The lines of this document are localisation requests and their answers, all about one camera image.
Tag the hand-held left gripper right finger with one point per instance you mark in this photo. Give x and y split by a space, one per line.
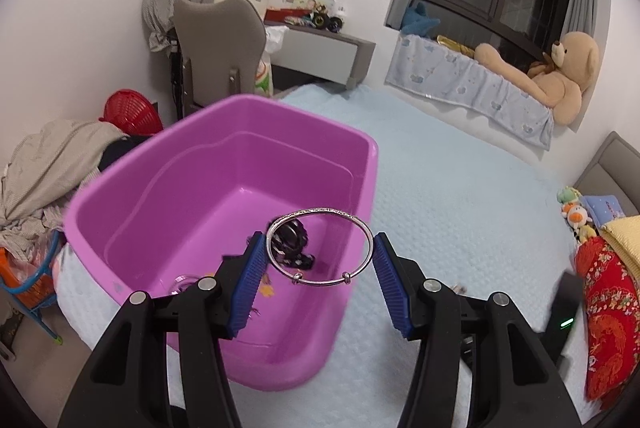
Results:
392 288

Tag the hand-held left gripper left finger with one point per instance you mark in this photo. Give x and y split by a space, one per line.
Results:
247 288

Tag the yellow flower earring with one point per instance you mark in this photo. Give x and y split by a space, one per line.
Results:
268 290

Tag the silver bangle with slider beads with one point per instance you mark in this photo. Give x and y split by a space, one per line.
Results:
345 278

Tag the black wrist watch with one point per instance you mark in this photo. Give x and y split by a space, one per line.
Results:
290 238

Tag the purple plastic tub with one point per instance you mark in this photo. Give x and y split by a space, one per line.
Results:
200 188

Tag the red patterned quilt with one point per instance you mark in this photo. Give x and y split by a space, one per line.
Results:
610 323

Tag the yellow blanket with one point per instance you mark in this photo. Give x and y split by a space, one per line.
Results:
622 238

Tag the white and orange plush toy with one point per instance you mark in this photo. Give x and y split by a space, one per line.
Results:
577 215

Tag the blue pillow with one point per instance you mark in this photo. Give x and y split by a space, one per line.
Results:
605 208

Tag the green plush toy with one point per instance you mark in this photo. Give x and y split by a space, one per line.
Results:
567 195

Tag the light blue blanket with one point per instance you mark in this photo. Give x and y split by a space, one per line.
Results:
450 188

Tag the grey headboard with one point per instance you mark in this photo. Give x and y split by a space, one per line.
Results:
610 168

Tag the blue metal rack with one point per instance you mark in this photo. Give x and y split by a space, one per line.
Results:
37 318

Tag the red plastic basket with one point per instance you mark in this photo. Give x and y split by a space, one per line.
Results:
130 110

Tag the large beige teddy bear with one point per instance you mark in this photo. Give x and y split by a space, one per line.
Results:
565 93

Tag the white plastic bag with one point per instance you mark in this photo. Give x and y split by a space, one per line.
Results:
265 73

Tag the blue printed cloth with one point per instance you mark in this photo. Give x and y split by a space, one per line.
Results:
450 73

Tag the orange basket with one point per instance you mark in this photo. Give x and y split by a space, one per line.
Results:
22 278

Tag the beige clothes pile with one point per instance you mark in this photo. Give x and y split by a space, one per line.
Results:
45 168

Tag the grey chair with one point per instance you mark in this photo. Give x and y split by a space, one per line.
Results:
220 48

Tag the grey and white desk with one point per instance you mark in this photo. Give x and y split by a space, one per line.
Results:
320 50

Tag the gold shiny item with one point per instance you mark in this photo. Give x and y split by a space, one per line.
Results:
452 45

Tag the blue plush toy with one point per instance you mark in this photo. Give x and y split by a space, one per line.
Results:
417 20

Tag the red box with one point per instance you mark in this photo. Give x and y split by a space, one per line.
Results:
285 14

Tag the photo frame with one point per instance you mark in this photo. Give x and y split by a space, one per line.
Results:
310 0

